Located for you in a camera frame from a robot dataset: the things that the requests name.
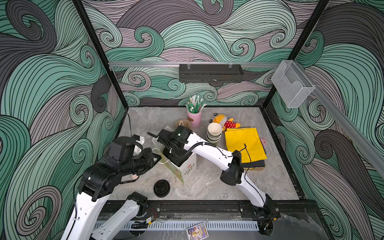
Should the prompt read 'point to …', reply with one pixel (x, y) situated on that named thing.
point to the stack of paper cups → (214, 132)
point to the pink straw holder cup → (197, 119)
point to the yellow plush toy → (225, 124)
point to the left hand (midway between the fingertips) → (163, 156)
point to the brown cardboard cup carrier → (185, 122)
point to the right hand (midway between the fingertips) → (179, 160)
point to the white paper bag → (182, 171)
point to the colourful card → (198, 232)
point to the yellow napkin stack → (246, 141)
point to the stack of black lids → (161, 188)
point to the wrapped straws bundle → (195, 104)
